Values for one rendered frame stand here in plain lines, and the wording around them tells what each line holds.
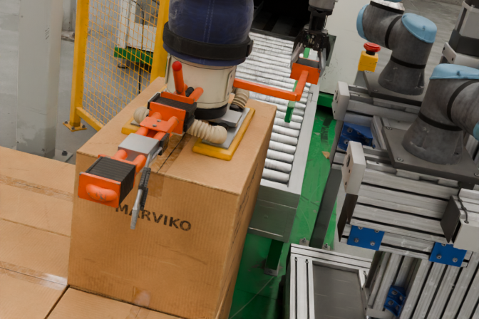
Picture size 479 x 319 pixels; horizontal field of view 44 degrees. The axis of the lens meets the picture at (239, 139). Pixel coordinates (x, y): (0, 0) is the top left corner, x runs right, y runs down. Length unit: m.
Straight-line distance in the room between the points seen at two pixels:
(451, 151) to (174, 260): 0.73
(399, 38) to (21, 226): 1.29
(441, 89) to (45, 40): 2.00
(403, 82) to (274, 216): 0.65
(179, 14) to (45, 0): 1.52
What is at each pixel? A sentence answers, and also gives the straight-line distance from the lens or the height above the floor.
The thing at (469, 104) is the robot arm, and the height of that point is 1.22.
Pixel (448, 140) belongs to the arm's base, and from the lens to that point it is 1.54.
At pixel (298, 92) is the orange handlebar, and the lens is 1.62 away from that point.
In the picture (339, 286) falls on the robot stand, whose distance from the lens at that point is 2.42.
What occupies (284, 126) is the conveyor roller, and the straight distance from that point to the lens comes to 2.83.
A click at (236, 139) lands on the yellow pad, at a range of 1.56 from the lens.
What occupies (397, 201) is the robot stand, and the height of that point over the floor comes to 0.91.
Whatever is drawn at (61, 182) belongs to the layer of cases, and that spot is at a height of 0.54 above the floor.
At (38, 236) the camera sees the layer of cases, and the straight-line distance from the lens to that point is 1.84.
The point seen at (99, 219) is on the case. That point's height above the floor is 0.77.
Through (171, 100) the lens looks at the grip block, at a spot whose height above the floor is 1.09.
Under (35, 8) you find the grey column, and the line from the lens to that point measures 2.97.
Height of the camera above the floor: 1.63
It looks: 25 degrees down
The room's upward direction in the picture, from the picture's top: 11 degrees clockwise
